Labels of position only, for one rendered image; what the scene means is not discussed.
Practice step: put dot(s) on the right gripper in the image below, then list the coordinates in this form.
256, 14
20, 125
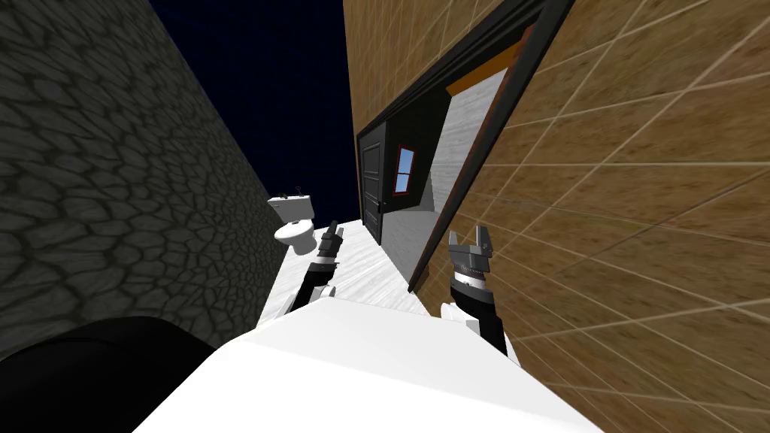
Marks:
471, 258

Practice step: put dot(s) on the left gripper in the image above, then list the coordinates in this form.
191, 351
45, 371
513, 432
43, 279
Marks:
328, 248

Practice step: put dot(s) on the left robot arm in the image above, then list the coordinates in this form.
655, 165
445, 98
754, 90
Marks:
90, 385

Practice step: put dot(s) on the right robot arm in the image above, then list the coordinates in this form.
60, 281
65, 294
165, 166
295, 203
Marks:
478, 304

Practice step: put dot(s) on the white toilet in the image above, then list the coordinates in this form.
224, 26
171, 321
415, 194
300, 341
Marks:
295, 224

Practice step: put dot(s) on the black panelled door leaf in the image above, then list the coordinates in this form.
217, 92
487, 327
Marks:
372, 180

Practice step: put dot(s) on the red framed window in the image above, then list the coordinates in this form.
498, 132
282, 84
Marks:
404, 171

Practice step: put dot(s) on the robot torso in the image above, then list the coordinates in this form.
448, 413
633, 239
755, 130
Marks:
367, 373

